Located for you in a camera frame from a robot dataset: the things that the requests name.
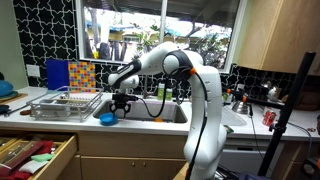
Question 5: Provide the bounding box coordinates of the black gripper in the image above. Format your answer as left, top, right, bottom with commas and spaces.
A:
109, 93, 139, 118

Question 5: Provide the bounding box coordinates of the blue plastic bowl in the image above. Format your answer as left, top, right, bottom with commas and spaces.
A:
99, 112, 119, 127

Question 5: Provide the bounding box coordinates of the white cloth piece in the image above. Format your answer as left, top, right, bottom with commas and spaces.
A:
18, 159, 49, 175

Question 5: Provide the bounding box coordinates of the open wooden drawer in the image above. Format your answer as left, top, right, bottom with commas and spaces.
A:
0, 131, 78, 180

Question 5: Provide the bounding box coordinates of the red cloth drawer liner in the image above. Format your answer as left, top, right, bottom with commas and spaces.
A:
0, 139, 55, 180

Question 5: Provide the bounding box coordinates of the green sponge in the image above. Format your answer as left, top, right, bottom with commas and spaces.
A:
30, 152, 55, 163

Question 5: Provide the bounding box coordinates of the curved steel faucet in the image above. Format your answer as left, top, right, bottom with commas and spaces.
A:
143, 75, 150, 100

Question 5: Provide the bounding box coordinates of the tall green soap bottle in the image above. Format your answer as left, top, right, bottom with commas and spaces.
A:
157, 83, 167, 101

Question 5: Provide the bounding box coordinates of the colourful checkered cutting board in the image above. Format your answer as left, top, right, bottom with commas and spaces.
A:
67, 61, 97, 94

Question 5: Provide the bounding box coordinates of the stainless steel sink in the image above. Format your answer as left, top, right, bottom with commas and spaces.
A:
92, 99, 189, 124

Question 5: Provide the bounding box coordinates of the short green soap bottle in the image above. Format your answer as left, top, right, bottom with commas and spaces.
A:
165, 88, 174, 102

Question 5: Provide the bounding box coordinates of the blue cutting board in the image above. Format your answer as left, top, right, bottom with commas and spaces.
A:
45, 58, 70, 91

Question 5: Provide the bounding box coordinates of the white framed window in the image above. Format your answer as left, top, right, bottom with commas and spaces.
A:
74, 0, 248, 74

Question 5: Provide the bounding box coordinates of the wooden board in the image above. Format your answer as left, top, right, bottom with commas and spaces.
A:
0, 93, 29, 105

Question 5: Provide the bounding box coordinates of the white cup with green plant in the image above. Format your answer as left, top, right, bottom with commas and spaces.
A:
222, 91, 232, 104

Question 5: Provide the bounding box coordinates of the dark cutlery tray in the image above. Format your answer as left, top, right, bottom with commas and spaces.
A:
0, 140, 45, 172

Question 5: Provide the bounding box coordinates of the black pan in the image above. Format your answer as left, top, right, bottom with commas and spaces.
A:
0, 103, 31, 116

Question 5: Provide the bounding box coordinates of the teal kettle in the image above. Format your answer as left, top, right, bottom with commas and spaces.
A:
0, 79, 15, 98

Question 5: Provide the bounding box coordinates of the silver metal kettle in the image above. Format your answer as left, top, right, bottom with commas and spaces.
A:
232, 99, 251, 115

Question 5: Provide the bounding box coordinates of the white dishwasher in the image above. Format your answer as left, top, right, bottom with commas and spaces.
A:
218, 138, 278, 175

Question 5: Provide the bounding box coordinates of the black boom rod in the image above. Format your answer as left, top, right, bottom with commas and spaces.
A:
226, 88, 284, 110

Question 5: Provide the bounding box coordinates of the red soda can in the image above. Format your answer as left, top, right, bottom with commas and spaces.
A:
262, 108, 278, 127

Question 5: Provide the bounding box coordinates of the small animal figurine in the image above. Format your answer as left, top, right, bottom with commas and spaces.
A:
261, 80, 283, 103

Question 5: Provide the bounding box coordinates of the black stand pole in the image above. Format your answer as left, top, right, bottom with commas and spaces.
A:
257, 51, 317, 178

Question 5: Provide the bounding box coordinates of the metal wire dish rack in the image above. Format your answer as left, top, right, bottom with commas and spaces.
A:
27, 85, 104, 123

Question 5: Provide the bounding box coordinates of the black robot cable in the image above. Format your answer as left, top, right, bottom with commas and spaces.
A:
133, 64, 209, 180

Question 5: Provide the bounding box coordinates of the white wall outlet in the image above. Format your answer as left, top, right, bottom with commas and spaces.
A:
26, 64, 41, 78

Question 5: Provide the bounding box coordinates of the wooden wall cabinet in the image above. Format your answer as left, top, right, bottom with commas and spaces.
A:
237, 0, 320, 76

